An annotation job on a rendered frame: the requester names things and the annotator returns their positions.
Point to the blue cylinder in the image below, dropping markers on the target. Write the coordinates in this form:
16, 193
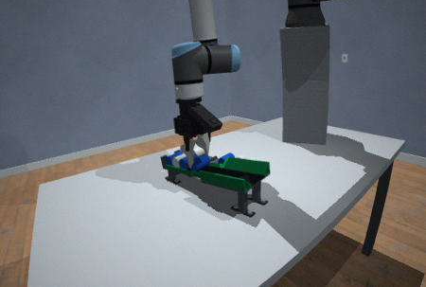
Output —
183, 162
200, 162
169, 158
221, 159

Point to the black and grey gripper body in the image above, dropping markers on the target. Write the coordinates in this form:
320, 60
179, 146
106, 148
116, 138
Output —
186, 120

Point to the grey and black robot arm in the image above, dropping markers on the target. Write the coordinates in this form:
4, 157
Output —
191, 61

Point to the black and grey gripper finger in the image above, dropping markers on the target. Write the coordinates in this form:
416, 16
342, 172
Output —
203, 141
188, 148

